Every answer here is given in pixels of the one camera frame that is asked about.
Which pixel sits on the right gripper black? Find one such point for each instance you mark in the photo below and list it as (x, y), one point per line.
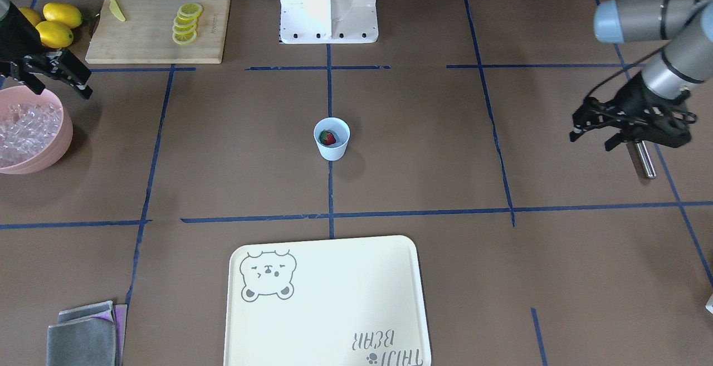
(18, 34)

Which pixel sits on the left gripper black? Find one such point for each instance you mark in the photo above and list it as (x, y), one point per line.
(636, 96)

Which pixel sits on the steel muddler black tip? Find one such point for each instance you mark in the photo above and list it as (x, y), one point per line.
(641, 160)

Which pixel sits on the red strawberry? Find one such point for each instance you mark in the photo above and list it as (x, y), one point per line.
(327, 138)

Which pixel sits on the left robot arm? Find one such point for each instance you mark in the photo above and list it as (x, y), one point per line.
(685, 27)

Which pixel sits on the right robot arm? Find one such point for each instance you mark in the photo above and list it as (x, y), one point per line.
(24, 57)

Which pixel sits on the clear ice cubes pile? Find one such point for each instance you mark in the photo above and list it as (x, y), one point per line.
(26, 129)

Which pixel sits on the light blue plastic cup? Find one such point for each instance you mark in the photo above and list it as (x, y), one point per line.
(342, 132)

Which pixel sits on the pink bowl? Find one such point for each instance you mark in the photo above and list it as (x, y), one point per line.
(57, 147)

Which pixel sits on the yellow plastic knife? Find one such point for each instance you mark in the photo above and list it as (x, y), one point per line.
(116, 11)

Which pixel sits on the wooden cutting board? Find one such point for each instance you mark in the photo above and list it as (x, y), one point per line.
(145, 37)

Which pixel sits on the lemon slices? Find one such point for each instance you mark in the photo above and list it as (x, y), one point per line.
(185, 23)

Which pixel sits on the folded grey cloth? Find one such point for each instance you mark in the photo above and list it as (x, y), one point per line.
(92, 334)

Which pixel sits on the cream bear tray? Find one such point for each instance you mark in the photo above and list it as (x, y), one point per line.
(349, 301)

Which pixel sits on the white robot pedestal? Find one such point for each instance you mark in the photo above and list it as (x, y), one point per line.
(310, 22)

